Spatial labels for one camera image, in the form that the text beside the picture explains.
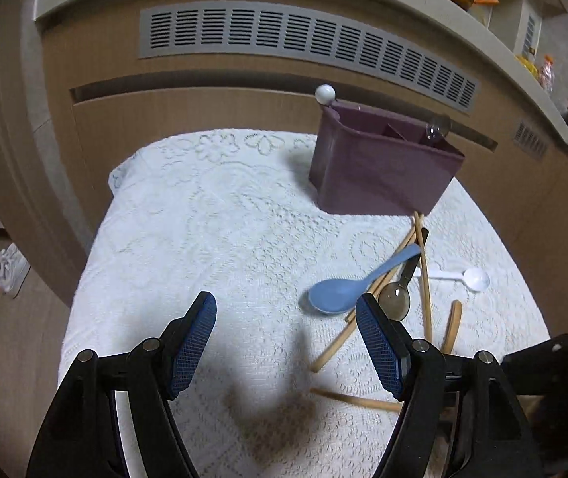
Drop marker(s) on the dark metal spoon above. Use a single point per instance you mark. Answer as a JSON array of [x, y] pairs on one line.
[[394, 298]]

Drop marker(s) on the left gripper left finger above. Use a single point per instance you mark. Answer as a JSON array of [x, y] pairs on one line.
[[80, 437]]

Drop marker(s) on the purple plastic utensil caddy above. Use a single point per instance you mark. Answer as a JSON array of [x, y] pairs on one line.
[[370, 161]]

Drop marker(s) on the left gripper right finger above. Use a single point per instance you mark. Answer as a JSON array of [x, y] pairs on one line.
[[467, 399]]

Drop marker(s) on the wooden spoon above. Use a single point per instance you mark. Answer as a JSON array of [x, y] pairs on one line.
[[453, 326]]

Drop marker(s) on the orange drink bottle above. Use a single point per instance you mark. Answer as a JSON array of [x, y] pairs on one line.
[[546, 74]]

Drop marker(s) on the white lace tablecloth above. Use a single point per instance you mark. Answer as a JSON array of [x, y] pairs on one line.
[[233, 212]]

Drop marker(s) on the blue plastic spoon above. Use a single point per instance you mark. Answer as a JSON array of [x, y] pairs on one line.
[[339, 295]]

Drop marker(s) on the metal spoon black handle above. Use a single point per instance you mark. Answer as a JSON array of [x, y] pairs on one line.
[[437, 129]]

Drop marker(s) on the large grey vent grille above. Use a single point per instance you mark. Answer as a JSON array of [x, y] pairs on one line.
[[278, 30]]

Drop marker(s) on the wooden chopstick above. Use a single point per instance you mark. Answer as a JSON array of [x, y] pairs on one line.
[[362, 402], [425, 285], [366, 312], [382, 281]]

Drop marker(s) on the white plastic spoon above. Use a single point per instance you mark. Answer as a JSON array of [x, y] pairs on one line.
[[475, 279], [325, 94]]

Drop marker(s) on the small grey vent grille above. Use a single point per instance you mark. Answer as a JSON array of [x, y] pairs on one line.
[[532, 143]]

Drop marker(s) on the yellow container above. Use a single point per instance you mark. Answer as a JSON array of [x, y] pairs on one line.
[[528, 63]]

